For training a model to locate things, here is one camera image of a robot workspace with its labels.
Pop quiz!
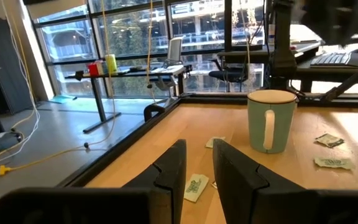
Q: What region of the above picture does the white floor cable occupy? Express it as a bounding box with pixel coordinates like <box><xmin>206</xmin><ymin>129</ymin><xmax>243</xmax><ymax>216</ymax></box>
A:
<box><xmin>0</xmin><ymin>0</ymin><xmax>42</xmax><ymax>171</ymax></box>

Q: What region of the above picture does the black office chair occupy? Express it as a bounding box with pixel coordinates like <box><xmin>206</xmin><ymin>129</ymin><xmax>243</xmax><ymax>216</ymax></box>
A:
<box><xmin>208</xmin><ymin>52</ymin><xmax>250</xmax><ymax>93</ymax></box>

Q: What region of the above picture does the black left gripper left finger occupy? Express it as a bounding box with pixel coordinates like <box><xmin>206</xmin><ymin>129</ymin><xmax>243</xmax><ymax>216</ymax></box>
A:
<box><xmin>0</xmin><ymin>139</ymin><xmax>188</xmax><ymax>224</ymax></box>

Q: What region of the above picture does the yellow green cylinder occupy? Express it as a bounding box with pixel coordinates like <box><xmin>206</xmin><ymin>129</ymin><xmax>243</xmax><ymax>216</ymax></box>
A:
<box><xmin>105</xmin><ymin>54</ymin><xmax>118</xmax><ymax>75</ymax></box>

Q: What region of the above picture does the black computer desk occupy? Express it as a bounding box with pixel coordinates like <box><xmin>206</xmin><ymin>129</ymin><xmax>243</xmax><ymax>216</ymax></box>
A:
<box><xmin>293</xmin><ymin>43</ymin><xmax>358</xmax><ymax>93</ymax></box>

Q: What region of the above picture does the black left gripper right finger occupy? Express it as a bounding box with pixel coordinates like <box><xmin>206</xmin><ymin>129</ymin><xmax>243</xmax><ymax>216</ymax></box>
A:
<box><xmin>212</xmin><ymin>138</ymin><xmax>358</xmax><ymax>224</ymax></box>

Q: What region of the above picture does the red box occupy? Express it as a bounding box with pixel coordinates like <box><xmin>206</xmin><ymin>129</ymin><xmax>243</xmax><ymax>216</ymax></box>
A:
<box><xmin>87</xmin><ymin>62</ymin><xmax>101</xmax><ymax>77</ymax></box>

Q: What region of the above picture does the white mug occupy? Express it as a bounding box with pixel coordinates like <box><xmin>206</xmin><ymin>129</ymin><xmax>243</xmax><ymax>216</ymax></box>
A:
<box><xmin>246</xmin><ymin>89</ymin><xmax>298</xmax><ymax>154</ymax></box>

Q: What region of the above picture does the black frame clamp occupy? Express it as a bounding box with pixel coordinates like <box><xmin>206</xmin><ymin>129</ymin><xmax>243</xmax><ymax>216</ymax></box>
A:
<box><xmin>143</xmin><ymin>102</ymin><xmax>167</xmax><ymax>123</ymax></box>

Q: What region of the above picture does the black standing desk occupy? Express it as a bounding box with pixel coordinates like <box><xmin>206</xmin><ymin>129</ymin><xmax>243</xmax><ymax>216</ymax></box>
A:
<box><xmin>65</xmin><ymin>63</ymin><xmax>194</xmax><ymax>134</ymax></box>

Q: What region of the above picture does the black framed window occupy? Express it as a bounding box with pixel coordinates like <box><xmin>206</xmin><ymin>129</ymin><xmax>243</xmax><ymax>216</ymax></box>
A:
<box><xmin>31</xmin><ymin>0</ymin><xmax>267</xmax><ymax>97</ymax></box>

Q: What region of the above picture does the black cluttered desk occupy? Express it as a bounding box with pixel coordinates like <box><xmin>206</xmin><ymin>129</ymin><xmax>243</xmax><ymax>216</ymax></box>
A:
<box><xmin>218</xmin><ymin>42</ymin><xmax>323</xmax><ymax>65</ymax></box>

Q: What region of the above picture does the yellow extension cable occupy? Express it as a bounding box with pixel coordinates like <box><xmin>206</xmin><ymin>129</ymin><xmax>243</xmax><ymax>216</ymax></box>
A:
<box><xmin>145</xmin><ymin>0</ymin><xmax>155</xmax><ymax>103</ymax></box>
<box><xmin>0</xmin><ymin>0</ymin><xmax>119</xmax><ymax>177</ymax></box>

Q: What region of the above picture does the black aluminium table frame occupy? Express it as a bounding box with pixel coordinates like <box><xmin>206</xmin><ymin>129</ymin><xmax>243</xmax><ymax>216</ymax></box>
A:
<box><xmin>56</xmin><ymin>58</ymin><xmax>358</xmax><ymax>189</ymax></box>

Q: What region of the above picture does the white office chair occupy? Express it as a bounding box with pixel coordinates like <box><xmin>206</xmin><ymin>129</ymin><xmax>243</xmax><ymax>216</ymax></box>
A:
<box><xmin>152</xmin><ymin>37</ymin><xmax>188</xmax><ymax>99</ymax></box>

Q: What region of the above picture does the dark grey partition panel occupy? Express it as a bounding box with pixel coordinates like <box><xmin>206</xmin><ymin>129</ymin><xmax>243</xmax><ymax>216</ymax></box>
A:
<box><xmin>0</xmin><ymin>17</ymin><xmax>34</xmax><ymax>115</ymax></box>

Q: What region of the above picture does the teal floor item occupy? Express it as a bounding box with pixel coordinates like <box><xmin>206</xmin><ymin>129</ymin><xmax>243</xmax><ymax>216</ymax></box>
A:
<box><xmin>48</xmin><ymin>94</ymin><xmax>78</xmax><ymax>105</ymax></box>

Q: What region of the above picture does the black keyboard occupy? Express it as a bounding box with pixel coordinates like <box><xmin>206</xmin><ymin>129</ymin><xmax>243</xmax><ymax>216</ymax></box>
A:
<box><xmin>310</xmin><ymin>51</ymin><xmax>358</xmax><ymax>68</ymax></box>

